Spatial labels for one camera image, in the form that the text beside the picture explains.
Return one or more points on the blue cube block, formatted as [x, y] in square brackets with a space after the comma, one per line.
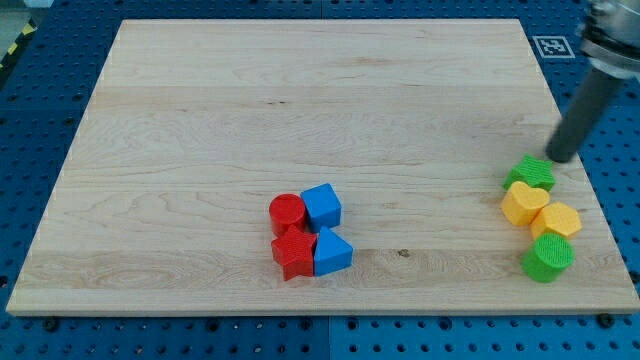
[323, 207]

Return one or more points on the yellow heart block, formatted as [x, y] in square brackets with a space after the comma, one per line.
[522, 203]

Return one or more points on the red cylinder block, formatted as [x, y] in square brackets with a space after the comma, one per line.
[285, 211]

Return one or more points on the white fiducial marker tag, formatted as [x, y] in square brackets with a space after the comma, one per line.
[553, 47]

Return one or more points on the yellow hexagon block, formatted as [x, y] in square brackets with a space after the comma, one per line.
[558, 218]

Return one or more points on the green star block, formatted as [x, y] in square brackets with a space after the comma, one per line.
[536, 173]

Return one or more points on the blue triangle block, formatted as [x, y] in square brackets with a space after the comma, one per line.
[332, 253]

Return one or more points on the green cylinder block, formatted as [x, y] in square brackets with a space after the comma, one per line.
[549, 256]

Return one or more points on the red star block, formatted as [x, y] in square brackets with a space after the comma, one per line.
[294, 252]

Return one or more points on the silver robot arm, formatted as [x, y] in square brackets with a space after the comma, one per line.
[610, 37]

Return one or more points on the light wooden board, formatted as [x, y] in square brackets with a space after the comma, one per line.
[195, 126]

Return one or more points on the yellow black hazard tape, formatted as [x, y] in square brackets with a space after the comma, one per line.
[18, 46]

